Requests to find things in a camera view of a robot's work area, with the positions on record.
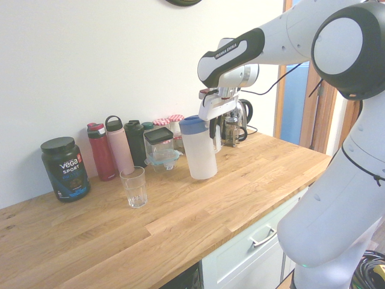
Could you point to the small jar red checked lid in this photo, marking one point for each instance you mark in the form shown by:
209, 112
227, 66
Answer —
178, 141

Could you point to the black Vega protein tub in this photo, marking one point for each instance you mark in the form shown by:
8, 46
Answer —
64, 171

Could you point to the wooden door frame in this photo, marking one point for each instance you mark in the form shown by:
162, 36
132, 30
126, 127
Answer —
319, 126

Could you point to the glass French press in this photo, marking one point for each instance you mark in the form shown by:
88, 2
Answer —
231, 132

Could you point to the square clear container black lid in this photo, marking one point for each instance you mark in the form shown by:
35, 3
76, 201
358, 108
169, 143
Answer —
158, 136

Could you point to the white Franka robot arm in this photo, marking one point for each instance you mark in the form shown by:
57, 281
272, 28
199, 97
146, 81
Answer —
331, 195

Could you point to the dark round wall clock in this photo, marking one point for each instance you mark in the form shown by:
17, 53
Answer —
183, 1

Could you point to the stainless steel kettle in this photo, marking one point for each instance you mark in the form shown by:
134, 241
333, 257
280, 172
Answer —
242, 113

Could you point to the pink water bottle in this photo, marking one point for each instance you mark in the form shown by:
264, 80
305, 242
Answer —
118, 147

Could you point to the clear drinking glass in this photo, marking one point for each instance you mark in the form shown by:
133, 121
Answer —
135, 192

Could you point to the red water bottle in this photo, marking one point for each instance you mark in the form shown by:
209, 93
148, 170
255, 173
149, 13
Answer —
102, 159

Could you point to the black stainless dishwasher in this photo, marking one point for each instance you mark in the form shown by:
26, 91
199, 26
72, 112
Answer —
183, 277

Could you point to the white cabinet drawer front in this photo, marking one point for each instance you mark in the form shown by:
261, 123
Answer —
234, 259

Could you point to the small container teal clip lid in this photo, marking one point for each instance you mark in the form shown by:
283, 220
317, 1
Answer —
162, 161

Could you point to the yellow power box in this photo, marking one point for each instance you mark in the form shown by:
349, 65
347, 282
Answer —
379, 277

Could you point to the blue door panel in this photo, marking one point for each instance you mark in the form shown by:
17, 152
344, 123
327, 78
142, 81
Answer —
293, 114

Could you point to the black shaker bottle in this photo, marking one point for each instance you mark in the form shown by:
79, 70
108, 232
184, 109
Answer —
135, 144

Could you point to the translucent water pitcher blue lid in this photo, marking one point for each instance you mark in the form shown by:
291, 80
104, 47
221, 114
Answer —
201, 156

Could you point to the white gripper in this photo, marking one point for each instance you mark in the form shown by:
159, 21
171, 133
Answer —
218, 106

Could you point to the green lid jar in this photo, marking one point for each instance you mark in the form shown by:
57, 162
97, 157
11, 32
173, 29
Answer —
147, 125

